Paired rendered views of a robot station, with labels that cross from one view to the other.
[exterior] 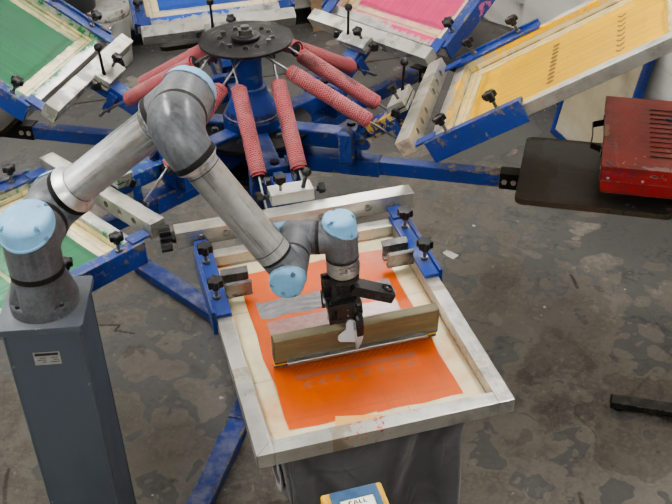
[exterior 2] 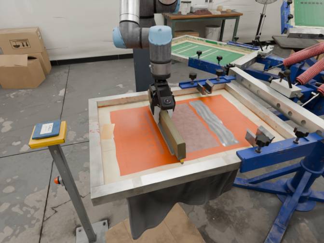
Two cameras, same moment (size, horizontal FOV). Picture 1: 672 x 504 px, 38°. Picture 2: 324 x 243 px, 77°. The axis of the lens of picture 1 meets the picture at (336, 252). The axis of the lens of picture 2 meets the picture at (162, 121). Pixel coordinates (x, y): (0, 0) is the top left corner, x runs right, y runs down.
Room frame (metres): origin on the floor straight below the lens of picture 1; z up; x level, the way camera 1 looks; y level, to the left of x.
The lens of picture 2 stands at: (1.78, -0.73, 1.49)
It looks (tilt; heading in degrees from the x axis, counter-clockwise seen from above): 36 degrees down; 87
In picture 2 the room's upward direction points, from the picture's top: straight up
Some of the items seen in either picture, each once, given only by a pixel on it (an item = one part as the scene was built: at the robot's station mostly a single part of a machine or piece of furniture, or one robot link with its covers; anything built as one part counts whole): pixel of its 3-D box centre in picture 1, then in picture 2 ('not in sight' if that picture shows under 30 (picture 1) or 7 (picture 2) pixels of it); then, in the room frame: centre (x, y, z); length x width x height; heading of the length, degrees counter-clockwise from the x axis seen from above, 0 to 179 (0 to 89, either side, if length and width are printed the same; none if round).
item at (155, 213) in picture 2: not in sight; (186, 196); (1.91, -0.22, 0.74); 0.46 x 0.04 x 0.42; 14
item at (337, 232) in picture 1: (339, 236); (160, 44); (1.81, -0.01, 1.30); 0.09 x 0.08 x 0.11; 84
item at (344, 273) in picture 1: (343, 265); (160, 67); (1.81, -0.02, 1.22); 0.08 x 0.08 x 0.05
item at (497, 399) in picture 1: (340, 324); (183, 121); (1.91, 0.00, 0.97); 0.79 x 0.58 x 0.04; 14
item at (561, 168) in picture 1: (453, 170); not in sight; (2.75, -0.39, 0.91); 1.34 x 0.40 x 0.08; 74
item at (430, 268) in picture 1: (414, 250); (275, 152); (2.21, -0.21, 0.97); 0.30 x 0.05 x 0.07; 14
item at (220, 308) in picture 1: (212, 288); (204, 86); (2.07, 0.32, 0.97); 0.30 x 0.05 x 0.07; 14
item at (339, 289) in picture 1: (342, 294); (160, 87); (1.81, -0.01, 1.14); 0.09 x 0.08 x 0.12; 105
